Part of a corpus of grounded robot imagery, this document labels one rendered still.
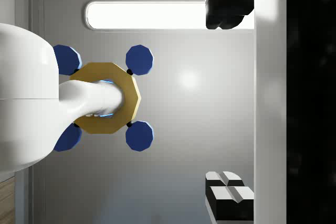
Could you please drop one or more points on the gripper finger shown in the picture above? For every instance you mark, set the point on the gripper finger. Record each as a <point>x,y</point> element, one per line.
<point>231,205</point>
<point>231,1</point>

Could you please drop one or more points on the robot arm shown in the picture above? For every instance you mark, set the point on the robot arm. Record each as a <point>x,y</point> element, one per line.
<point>26,90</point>

